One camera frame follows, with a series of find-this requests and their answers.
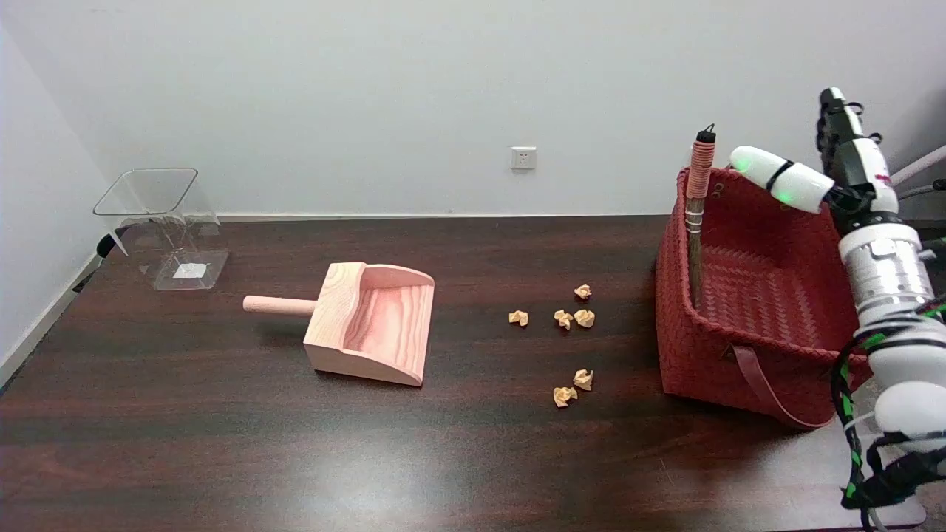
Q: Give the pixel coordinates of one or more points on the wooden dustpan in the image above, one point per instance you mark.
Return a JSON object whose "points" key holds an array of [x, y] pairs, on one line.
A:
{"points": [[373, 325]]}

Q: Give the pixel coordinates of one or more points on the crumpled tan paper ball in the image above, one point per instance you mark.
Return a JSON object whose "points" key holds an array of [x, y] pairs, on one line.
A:
{"points": [[582, 291], [583, 379], [518, 318], [563, 319], [564, 397], [584, 318]]}

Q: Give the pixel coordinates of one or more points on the white wall socket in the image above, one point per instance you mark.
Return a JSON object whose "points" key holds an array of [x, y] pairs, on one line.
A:
{"points": [[522, 157]]}

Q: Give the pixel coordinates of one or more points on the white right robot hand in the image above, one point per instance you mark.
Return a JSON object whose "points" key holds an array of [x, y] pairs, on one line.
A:
{"points": [[868, 166]]}

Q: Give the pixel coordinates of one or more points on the white tube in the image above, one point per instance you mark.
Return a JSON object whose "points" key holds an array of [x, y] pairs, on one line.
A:
{"points": [[920, 166]]}

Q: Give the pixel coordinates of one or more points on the clear plastic bin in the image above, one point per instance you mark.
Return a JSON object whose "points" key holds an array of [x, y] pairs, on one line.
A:
{"points": [[166, 222]]}

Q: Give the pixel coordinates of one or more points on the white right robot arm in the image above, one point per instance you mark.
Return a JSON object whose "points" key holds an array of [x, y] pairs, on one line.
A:
{"points": [[887, 273]]}

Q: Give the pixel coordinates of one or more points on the red woven basket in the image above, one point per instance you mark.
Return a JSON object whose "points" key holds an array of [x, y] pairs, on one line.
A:
{"points": [[702, 355]]}

